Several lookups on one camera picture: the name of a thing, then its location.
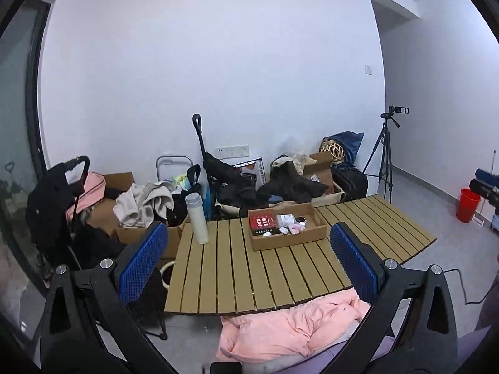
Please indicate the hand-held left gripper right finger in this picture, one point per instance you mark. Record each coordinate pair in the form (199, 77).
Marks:
(354, 265)

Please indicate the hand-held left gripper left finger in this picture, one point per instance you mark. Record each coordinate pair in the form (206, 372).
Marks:
(140, 265)

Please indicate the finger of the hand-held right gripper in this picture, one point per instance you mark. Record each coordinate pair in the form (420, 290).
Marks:
(485, 193)
(486, 174)

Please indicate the pink and white packet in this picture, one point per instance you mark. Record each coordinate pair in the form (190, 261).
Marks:
(298, 229)

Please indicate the shallow cardboard box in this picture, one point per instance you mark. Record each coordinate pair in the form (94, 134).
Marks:
(288, 241)

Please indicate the small white box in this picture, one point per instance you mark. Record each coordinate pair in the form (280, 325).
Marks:
(284, 219)

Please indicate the red plastic bucket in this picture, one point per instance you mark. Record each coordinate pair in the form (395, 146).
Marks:
(467, 206)

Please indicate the white round bin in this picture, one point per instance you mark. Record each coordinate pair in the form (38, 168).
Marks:
(163, 267)

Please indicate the beige garment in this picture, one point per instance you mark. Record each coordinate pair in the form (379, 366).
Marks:
(132, 206)

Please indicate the large open cardboard box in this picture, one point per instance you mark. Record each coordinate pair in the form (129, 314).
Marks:
(102, 214)

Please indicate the black clothes in box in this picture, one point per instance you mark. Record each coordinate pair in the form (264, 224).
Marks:
(177, 210)

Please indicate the pile of dark clothes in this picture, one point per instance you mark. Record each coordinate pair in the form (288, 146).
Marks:
(331, 199)

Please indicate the white thermos bottle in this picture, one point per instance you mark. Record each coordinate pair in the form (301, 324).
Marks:
(197, 222)

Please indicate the white tube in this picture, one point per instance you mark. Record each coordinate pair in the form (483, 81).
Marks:
(285, 231)

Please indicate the black suitcase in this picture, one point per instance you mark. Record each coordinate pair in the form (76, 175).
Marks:
(351, 183)

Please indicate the plain cardboard box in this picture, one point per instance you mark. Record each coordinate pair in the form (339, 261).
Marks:
(119, 181)

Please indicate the pink backpack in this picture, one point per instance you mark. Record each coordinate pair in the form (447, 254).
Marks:
(93, 191)

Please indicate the teal and green items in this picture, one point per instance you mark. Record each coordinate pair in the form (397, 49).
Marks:
(181, 182)

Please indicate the labelled cardboard box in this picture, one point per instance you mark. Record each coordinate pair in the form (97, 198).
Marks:
(321, 171)

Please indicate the blue cloth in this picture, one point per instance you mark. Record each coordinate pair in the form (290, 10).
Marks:
(276, 199)

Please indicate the red printed box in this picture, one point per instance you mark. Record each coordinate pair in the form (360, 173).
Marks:
(261, 222)

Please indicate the pink cloth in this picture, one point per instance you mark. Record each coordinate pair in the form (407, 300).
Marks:
(273, 331)

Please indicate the black jacket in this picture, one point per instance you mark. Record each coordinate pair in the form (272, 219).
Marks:
(288, 183)

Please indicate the black stroller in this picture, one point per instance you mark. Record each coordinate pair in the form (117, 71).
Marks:
(46, 202)

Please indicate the beige fur-trimmed cloth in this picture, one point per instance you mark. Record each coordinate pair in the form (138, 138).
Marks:
(304, 159)

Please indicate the woven rattan ball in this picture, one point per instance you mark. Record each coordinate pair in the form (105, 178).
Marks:
(331, 150)

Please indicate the black clothes pile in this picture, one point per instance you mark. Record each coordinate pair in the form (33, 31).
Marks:
(230, 187)

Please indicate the blue bag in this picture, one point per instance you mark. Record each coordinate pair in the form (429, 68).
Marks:
(351, 144)

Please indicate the white framed picture box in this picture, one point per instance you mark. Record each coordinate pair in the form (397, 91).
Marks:
(253, 169)

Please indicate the sliding glass door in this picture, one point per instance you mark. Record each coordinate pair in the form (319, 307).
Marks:
(19, 124)

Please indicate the black camera tripod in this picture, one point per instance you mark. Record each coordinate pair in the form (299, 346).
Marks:
(384, 136)

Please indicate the black video camera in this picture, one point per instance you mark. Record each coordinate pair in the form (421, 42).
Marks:
(393, 110)

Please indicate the white metal frame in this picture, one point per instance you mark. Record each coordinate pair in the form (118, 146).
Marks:
(174, 156)

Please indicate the white wall socket strip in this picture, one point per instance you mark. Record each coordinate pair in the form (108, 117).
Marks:
(232, 152)

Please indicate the white wall switch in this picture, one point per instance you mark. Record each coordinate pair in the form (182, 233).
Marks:
(368, 69)

